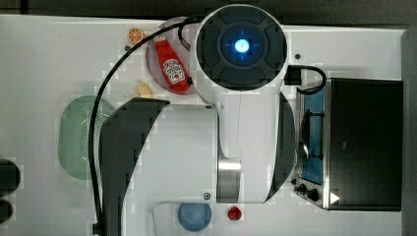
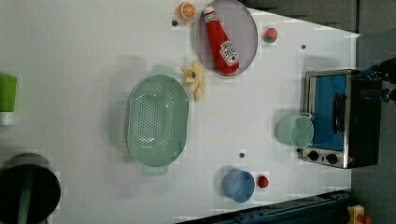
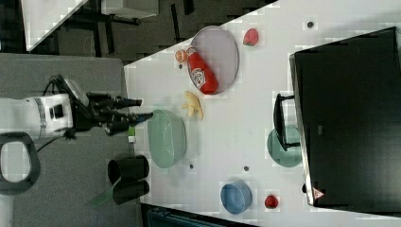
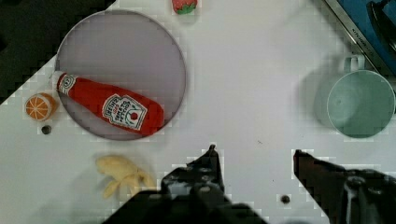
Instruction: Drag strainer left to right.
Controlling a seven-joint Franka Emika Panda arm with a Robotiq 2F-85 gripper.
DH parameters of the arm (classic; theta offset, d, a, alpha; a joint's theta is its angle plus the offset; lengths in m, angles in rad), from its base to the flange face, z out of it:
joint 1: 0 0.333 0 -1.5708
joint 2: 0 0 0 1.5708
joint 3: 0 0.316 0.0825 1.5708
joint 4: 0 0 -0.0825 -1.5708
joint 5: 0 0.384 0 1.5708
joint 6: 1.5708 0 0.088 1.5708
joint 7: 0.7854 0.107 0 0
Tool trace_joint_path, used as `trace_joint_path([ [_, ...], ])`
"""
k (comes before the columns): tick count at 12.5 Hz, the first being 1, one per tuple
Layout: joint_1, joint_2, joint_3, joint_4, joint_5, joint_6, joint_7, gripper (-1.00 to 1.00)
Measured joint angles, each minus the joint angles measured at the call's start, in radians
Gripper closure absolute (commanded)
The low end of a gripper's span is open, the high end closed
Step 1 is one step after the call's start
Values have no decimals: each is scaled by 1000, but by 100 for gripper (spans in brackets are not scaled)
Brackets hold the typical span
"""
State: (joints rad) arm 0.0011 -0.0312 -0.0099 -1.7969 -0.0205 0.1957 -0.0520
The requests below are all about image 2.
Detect blue plastic cup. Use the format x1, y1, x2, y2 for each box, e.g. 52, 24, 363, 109
223, 169, 255, 203

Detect red strawberry toy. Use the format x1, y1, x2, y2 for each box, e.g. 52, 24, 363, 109
263, 28, 277, 43

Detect orange slice toy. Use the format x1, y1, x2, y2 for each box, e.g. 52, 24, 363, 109
178, 2, 196, 21

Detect red plush ketchup bottle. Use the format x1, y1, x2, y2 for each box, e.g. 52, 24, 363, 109
204, 6, 240, 76

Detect mint green plastic strainer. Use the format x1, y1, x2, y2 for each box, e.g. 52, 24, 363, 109
125, 65, 189, 176

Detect mint green cup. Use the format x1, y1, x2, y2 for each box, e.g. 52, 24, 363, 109
276, 113, 314, 148

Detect blue table frame rail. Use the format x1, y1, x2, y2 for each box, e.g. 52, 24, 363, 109
177, 190, 356, 224

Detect yellow red emergency button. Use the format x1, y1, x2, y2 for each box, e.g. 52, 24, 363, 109
347, 205, 373, 224

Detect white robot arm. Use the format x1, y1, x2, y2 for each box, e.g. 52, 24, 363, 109
360, 58, 396, 103

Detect dark metal pot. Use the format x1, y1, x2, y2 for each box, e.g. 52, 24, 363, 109
0, 153, 61, 224

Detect green and white bottle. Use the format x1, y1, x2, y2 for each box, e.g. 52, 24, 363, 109
0, 74, 17, 126

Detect yellow plush banana peel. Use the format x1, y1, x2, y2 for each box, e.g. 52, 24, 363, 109
181, 61, 205, 102

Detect grey oval plate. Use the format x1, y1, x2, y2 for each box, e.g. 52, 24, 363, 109
194, 0, 259, 75

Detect toy toaster oven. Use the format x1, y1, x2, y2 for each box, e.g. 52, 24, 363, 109
302, 69, 382, 169

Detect small red tomato toy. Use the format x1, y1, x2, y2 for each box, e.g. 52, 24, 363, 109
257, 175, 269, 189

